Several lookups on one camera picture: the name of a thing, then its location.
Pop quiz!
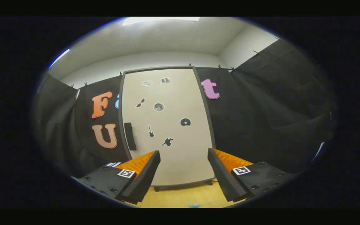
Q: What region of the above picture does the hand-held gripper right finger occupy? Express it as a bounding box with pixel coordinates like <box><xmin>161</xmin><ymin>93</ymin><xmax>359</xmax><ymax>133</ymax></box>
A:
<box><xmin>207</xmin><ymin>148</ymin><xmax>296</xmax><ymax>203</ymax></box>

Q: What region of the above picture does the black door handle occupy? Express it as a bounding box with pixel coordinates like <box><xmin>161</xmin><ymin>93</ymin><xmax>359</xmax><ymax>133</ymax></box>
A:
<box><xmin>124</xmin><ymin>122</ymin><xmax>137</xmax><ymax>151</ymax></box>

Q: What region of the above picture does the beige cabinet door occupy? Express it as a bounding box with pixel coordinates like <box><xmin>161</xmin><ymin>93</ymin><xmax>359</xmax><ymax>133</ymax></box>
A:
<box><xmin>122</xmin><ymin>68</ymin><xmax>213</xmax><ymax>185</ymax></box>

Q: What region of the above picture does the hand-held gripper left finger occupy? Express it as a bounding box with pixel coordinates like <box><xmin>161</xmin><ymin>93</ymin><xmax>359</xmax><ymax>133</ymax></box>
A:
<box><xmin>77</xmin><ymin>150</ymin><xmax>161</xmax><ymax>204</ymax></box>

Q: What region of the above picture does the black backdrop cloth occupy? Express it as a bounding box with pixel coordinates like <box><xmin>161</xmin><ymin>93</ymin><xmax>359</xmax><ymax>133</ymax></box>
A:
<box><xmin>33</xmin><ymin>37</ymin><xmax>337</xmax><ymax>178</ymax></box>

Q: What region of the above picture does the grey cabinet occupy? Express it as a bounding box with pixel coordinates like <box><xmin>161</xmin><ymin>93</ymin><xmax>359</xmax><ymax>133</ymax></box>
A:
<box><xmin>117</xmin><ymin>66</ymin><xmax>216</xmax><ymax>192</ymax></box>

